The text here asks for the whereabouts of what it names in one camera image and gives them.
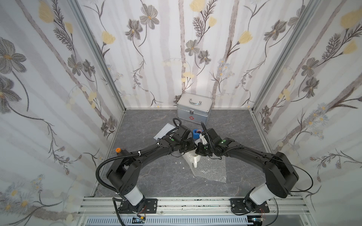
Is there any white ceramic mug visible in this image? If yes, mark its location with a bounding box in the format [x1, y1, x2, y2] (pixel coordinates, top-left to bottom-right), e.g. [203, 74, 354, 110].
[190, 150, 201, 168]

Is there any clear bubble wrap sheet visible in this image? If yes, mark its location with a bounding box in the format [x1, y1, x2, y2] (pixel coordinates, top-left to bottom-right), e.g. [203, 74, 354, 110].
[182, 152, 227, 183]

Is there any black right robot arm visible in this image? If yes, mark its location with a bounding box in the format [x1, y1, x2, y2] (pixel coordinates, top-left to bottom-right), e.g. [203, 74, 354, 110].
[197, 129, 299, 212]

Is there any blue tape dispenser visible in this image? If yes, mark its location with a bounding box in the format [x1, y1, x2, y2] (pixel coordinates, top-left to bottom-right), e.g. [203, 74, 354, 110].
[193, 129, 203, 139]

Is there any white plastic pouch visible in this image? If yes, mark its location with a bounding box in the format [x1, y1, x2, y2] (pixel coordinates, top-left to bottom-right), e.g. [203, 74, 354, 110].
[154, 123, 175, 140]

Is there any silver aluminium first-aid case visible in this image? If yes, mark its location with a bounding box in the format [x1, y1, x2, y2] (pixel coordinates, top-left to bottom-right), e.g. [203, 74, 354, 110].
[177, 93, 213, 125]

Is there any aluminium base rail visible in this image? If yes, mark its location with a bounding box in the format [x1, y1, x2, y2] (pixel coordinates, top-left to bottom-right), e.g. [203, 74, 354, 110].
[73, 196, 316, 226]

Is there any white slotted cable duct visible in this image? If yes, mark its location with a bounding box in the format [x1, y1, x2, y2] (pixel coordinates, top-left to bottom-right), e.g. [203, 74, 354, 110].
[84, 216, 253, 226]

